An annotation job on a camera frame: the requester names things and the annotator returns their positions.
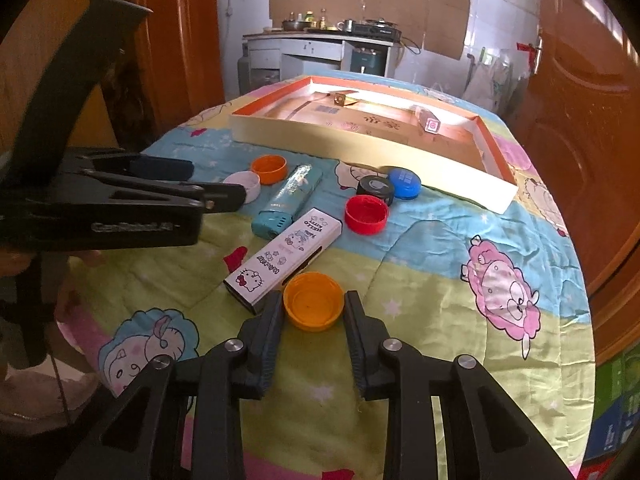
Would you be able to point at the red ribbon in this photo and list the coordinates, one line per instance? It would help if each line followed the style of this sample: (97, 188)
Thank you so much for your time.
(526, 47)

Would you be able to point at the shallow orange-rimmed box tray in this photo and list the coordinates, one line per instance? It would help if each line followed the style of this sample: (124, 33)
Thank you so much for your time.
(350, 147)

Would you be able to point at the yellow-orange plastic cap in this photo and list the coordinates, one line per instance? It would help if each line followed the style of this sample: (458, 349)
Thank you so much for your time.
(313, 302)

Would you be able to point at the brown cardboard liner sheet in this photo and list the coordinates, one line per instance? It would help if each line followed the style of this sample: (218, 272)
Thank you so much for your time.
(380, 122)

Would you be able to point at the clear patterned plastic box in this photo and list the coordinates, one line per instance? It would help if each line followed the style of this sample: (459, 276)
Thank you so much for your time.
(430, 122)

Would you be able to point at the gold rectangular box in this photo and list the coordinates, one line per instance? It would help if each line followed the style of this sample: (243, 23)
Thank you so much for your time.
(341, 99)

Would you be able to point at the green-capped bottle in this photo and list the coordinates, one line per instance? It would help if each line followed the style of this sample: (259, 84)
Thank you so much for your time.
(311, 19)

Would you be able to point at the blue plastic cap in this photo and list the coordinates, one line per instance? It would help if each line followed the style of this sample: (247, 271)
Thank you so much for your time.
(406, 183)

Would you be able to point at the cartoon sheep printed blanket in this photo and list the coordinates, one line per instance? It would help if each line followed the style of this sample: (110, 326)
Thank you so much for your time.
(425, 285)

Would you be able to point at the glass sauce bottle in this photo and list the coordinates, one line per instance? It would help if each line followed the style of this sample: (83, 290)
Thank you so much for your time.
(323, 18)

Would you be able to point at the teal air fryer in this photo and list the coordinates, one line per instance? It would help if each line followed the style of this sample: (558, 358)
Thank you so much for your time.
(369, 61)

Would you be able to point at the teal lighter box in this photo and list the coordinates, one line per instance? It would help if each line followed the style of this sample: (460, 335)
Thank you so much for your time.
(287, 200)

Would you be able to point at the black plastic cap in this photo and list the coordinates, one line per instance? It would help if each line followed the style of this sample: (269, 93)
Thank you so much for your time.
(375, 189)

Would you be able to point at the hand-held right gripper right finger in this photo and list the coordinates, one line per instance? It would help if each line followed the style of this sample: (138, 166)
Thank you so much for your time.
(357, 347)

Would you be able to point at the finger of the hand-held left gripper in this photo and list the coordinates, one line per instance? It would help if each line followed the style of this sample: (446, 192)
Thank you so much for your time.
(220, 194)
(165, 169)

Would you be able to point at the small metal pot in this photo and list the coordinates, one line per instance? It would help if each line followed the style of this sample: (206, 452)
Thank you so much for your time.
(346, 25)

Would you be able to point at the red plastic cap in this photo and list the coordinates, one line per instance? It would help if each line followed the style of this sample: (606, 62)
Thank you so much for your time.
(366, 214)

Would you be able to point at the carved brown wooden door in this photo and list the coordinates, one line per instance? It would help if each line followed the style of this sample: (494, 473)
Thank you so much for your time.
(575, 135)

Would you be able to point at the green cartons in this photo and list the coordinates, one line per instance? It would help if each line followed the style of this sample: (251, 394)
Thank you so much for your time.
(612, 410)

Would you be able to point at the white plastic cap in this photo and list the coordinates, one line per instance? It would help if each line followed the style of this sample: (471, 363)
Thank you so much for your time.
(243, 186)

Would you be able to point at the grey kitchen counter cabinet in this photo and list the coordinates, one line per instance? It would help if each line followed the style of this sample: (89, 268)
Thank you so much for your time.
(300, 47)

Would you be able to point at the white cartoon print box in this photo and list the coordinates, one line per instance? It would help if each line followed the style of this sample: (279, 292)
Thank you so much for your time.
(282, 260)

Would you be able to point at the black gas stove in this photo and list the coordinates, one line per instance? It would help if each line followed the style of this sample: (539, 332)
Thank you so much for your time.
(375, 32)

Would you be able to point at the deep orange plastic cap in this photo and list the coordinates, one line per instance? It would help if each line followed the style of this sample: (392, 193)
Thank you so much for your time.
(269, 169)

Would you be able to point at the person's left hand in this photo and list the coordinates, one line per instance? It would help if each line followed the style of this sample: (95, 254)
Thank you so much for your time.
(89, 259)

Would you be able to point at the metal wok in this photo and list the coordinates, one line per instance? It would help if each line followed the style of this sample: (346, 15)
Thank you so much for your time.
(294, 25)

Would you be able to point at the plain brown wooden door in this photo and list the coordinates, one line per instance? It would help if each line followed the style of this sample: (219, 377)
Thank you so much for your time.
(170, 35)

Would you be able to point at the white woven sacks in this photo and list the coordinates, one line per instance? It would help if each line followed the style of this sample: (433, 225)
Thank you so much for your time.
(492, 80)

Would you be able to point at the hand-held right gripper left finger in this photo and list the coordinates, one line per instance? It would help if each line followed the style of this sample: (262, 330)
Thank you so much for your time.
(272, 345)

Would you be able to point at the cardboard sheets on wall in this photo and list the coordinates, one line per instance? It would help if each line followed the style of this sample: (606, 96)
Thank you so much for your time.
(390, 0)

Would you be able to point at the grey gas cylinder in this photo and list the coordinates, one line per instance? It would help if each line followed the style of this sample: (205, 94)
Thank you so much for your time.
(243, 70)

